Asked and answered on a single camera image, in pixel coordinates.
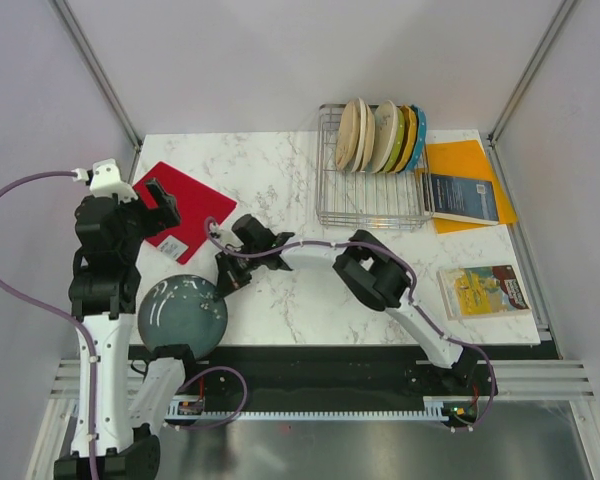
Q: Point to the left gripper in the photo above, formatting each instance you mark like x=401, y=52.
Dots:
x=158, y=217

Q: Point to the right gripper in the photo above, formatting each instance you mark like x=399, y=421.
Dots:
x=230, y=278

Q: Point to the green polka dot dish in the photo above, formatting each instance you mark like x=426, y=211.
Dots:
x=403, y=118

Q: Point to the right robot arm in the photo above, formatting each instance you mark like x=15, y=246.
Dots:
x=377, y=278

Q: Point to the yellow fluted dish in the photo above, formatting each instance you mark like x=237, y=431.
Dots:
x=406, y=160

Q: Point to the blue cream plate in rack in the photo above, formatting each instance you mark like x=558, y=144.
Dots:
x=386, y=120

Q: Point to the red clip file folder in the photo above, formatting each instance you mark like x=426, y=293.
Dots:
x=195, y=202

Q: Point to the dark blue book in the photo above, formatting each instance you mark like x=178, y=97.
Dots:
x=460, y=199

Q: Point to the blue and cream plate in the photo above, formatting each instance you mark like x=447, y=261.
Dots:
x=362, y=135

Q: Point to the blue polka dot dish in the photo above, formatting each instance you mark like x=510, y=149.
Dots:
x=420, y=140

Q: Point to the metal wire dish rack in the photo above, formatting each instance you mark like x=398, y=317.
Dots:
x=363, y=200

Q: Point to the yellow folder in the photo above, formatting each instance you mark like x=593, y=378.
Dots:
x=465, y=159

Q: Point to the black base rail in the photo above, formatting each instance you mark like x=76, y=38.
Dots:
x=264, y=375

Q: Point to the yellow illustrated book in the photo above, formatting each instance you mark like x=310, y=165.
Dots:
x=482, y=291

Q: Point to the dark blue blossom plate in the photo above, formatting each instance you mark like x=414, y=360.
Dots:
x=183, y=309

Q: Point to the white cable duct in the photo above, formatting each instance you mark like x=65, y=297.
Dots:
x=186, y=412

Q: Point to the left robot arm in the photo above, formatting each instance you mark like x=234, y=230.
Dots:
x=116, y=436

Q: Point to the beige bird plate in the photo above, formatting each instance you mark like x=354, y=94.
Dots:
x=369, y=138
x=348, y=134

